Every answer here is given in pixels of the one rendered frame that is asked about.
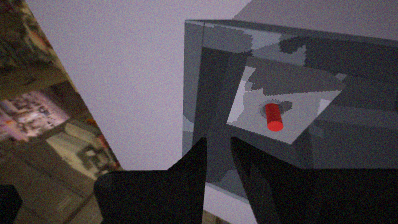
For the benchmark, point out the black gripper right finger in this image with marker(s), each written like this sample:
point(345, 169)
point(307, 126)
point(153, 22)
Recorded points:
point(281, 193)

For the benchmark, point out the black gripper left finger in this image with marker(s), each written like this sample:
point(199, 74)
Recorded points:
point(179, 189)

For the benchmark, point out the red peg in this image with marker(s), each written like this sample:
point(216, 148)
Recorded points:
point(274, 121)

